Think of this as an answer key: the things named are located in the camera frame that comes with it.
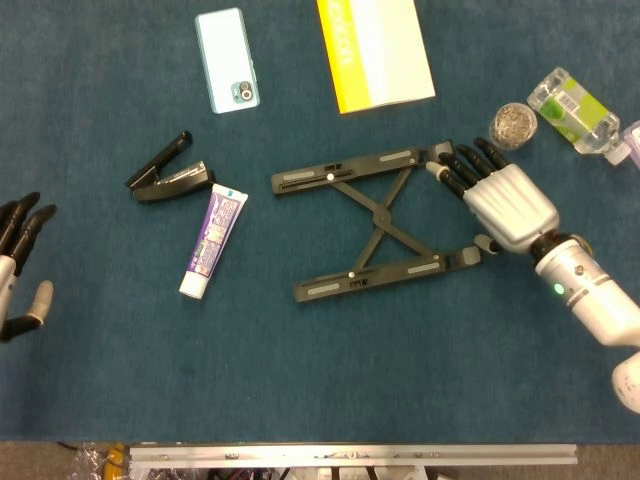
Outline black stapler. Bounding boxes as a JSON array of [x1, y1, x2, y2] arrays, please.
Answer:
[[124, 130, 217, 204]]

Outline aluminium frame rail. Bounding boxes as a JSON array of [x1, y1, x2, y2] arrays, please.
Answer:
[[128, 443, 579, 470]]

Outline clear jar of paper clips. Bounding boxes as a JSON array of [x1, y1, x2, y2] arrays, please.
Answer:
[[488, 102, 539, 152]]

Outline clear plastic box blue contents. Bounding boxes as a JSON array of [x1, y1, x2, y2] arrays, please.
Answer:
[[619, 119, 640, 169]]

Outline black folding laptop stand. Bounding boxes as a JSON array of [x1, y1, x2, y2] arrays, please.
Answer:
[[270, 139, 485, 305]]

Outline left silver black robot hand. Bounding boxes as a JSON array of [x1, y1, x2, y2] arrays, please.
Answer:
[[0, 191, 58, 344]]

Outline crumpled clear plastic wrap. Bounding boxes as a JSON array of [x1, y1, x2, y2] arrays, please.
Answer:
[[67, 444, 114, 480]]

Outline teal table cloth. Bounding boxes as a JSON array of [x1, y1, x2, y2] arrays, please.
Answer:
[[0, 0, 640, 445]]

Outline white purple toothpaste tube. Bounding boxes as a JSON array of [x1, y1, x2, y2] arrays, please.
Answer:
[[178, 182, 249, 301]]

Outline clear bottle green label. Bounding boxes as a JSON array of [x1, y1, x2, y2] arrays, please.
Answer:
[[527, 67, 634, 166]]

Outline yellow white notebook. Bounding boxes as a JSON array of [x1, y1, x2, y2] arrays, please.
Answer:
[[315, 0, 437, 116]]

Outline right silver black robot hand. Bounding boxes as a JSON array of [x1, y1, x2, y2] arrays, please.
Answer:
[[424, 137, 560, 257]]

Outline teal smartphone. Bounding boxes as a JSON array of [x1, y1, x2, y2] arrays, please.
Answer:
[[194, 7, 261, 115]]

